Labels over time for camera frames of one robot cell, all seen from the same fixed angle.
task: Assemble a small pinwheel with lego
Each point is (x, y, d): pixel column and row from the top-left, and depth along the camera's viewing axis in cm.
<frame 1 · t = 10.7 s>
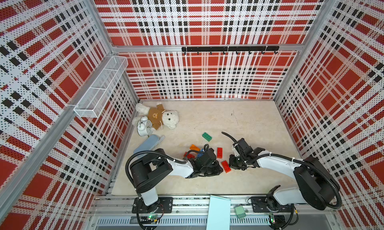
left hand: (224, 170, 84), fingers closed
right hand: (230, 165, 87), fingers closed
white teddy bear brown shirt: (158, 115, 104), point 8 cm above the table
white alarm clock: (144, 126, 94), point 12 cm above the table
green lego brick: (207, 137, 100), on the table
orange lego brick: (194, 147, 95), point 2 cm above the table

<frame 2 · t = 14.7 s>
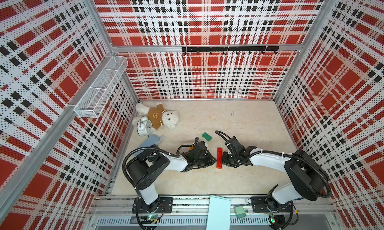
left hand: (217, 160, 88), fingers closed
right hand: (223, 161, 88), fingers closed
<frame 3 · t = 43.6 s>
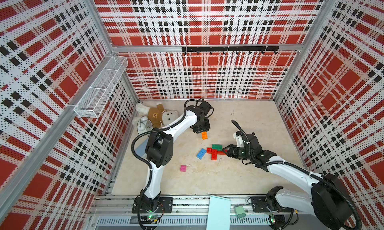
left hand: (207, 130, 92), fingers open
right hand: (226, 151, 83), fingers open
green lego brick: (219, 147, 93), point 4 cm above the table
pink small lego brick: (183, 168, 86), point 3 cm above the table
red lego brick: (209, 150, 93), point 2 cm above the table
red lego brick 2: (221, 153, 93), on the table
red lego brick 3: (214, 154, 90), point 4 cm above the table
blue lego brick: (201, 153, 93), point 2 cm above the table
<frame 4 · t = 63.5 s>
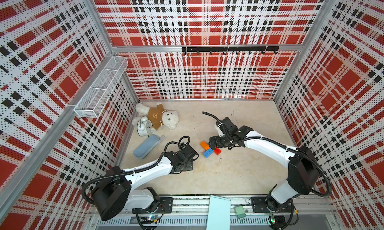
left hand: (188, 164, 85), fingers open
right hand: (218, 143, 84), fingers open
red lego brick 3: (217, 151, 92), point 3 cm above the table
orange lego brick: (204, 145, 95), point 3 cm above the table
blue lego brick: (208, 153, 90), point 4 cm above the table
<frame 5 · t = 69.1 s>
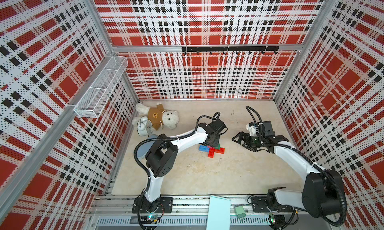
left hand: (213, 142, 90), fingers open
right hand: (239, 142, 84), fingers open
red lego brick 3: (211, 153, 90), point 4 cm above the table
blue lego brick: (203, 148, 93), point 3 cm above the table
